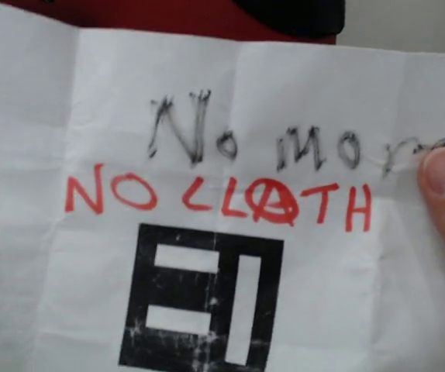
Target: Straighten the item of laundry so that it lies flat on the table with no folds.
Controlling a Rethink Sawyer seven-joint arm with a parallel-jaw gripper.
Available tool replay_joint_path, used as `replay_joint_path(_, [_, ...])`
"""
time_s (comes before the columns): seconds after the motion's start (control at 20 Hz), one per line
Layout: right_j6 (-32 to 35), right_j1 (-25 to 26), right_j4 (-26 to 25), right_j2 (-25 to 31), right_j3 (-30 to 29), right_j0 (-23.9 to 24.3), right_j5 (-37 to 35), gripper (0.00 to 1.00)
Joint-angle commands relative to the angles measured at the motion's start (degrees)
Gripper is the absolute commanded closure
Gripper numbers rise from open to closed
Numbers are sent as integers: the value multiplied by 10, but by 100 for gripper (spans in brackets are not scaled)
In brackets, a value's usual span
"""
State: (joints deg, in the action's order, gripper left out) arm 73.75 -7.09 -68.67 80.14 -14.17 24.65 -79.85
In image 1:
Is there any paper sign with black square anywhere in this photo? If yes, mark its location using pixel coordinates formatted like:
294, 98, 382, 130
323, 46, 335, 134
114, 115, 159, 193
0, 0, 445, 372

